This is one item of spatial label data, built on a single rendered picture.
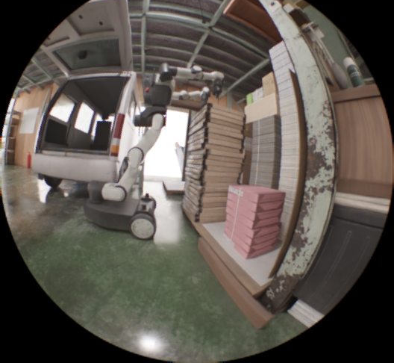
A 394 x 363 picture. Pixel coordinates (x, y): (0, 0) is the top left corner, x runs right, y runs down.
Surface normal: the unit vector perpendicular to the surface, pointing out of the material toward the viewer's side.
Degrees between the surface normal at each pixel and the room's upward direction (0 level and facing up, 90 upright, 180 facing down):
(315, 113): 90
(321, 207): 90
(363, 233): 90
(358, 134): 90
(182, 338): 0
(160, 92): 101
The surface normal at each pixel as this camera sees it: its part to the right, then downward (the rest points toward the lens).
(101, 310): 0.09, -1.00
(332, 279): -0.94, -0.08
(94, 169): 0.39, 0.01
